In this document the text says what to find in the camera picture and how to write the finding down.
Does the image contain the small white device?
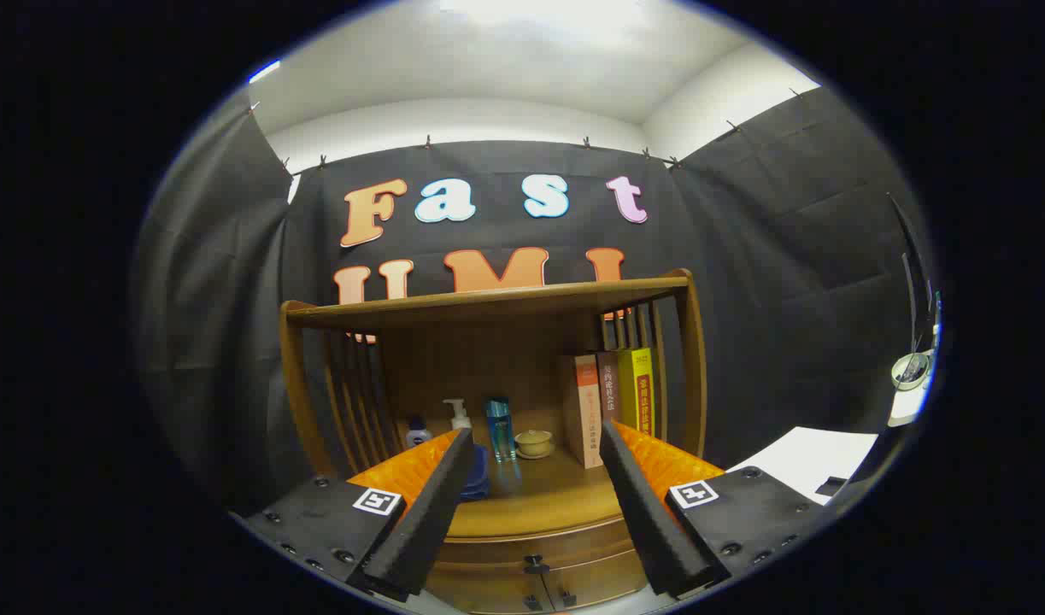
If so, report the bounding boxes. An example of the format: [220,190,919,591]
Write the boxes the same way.
[888,350,935,428]

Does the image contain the beige lidded teacup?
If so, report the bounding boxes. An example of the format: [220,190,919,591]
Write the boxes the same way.
[514,429,556,460]

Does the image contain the yellow book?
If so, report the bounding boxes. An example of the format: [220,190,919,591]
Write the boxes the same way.
[616,346,655,438]

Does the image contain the wooden drawer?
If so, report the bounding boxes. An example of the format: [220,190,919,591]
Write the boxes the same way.
[432,519,643,590]

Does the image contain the beige book orange label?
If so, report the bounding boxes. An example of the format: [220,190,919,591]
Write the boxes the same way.
[561,354,604,470]

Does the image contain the black backdrop cloth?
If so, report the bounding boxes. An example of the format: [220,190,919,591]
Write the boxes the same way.
[133,85,937,522]

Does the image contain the blue glass bottle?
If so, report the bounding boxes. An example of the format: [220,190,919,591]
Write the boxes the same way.
[485,397,518,464]

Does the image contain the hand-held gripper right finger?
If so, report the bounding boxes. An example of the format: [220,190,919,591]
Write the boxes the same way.
[599,419,832,599]

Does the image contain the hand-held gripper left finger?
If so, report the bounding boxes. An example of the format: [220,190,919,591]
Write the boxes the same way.
[230,427,476,603]

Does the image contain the wooden cabinet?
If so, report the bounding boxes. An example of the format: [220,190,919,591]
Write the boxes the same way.
[279,269,711,615]

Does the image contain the brown book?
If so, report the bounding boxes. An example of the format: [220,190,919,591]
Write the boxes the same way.
[596,350,623,424]

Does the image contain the blue folded towel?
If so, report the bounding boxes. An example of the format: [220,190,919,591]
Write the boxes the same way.
[458,444,493,502]

